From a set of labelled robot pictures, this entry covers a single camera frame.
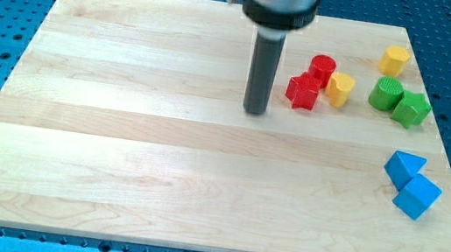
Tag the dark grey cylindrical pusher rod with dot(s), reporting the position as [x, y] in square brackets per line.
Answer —
[263, 68]

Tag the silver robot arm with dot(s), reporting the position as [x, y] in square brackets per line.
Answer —
[274, 19]

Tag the red star block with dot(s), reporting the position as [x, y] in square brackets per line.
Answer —
[303, 91]

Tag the green star block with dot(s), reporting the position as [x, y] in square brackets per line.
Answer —
[411, 110]

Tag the blue triangle block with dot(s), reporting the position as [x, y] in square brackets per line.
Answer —
[402, 167]

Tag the red cylinder block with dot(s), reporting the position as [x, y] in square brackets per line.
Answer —
[321, 68]

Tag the yellow heart block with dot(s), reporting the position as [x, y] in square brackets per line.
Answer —
[339, 88]

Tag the yellow hexagon block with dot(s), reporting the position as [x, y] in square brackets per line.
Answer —
[394, 60]

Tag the green cylinder block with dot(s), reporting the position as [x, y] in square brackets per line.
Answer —
[386, 94]

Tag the light wooden board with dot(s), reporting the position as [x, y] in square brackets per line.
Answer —
[123, 120]

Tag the blue cube block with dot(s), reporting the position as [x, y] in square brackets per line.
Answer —
[417, 196]

